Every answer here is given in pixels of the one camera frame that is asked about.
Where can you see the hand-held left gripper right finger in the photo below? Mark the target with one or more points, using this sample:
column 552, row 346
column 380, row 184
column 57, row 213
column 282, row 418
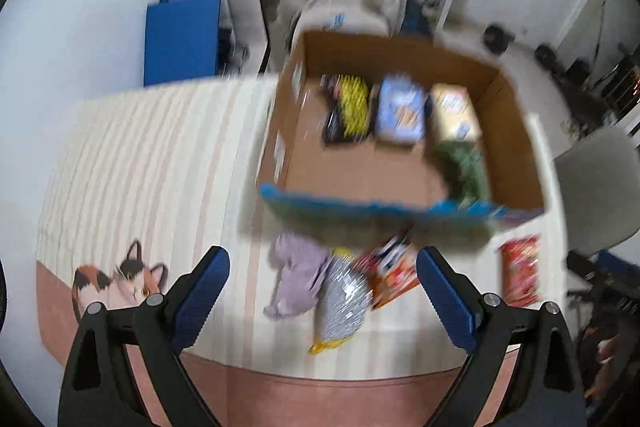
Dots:
column 447, row 302

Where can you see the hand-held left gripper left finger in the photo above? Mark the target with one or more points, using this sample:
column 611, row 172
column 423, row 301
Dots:
column 200, row 302

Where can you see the orange snack packet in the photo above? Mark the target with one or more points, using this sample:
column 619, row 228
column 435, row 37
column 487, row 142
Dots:
column 392, row 272

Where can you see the lavender cloth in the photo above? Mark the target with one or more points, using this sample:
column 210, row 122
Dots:
column 297, row 274

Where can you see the silver patterned snack packet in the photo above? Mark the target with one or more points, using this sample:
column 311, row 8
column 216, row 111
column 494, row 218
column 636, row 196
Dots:
column 342, row 302

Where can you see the cardboard box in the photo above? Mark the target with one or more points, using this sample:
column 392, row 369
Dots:
column 400, row 127

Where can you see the red snack packet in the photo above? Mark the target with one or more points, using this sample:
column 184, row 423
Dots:
column 521, row 271

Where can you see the striped cat print blanket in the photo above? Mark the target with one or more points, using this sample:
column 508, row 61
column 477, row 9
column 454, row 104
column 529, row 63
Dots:
column 200, row 187

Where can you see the green packet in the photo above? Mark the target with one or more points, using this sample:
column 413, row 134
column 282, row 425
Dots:
column 465, row 174

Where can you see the grey chair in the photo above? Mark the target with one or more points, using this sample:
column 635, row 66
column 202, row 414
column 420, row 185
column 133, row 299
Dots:
column 597, row 192

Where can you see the blue snack packet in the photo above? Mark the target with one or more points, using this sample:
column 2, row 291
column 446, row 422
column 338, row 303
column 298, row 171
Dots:
column 400, row 112

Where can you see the black yellow snack packet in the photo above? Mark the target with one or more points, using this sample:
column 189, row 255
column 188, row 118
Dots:
column 350, row 109

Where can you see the blue folded mat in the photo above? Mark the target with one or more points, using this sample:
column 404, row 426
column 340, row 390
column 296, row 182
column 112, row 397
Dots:
column 182, row 39

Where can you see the black dumbbell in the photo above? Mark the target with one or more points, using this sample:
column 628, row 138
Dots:
column 499, row 38

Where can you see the beige tufted bench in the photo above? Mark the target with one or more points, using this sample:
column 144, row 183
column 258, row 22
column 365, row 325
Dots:
column 225, row 2

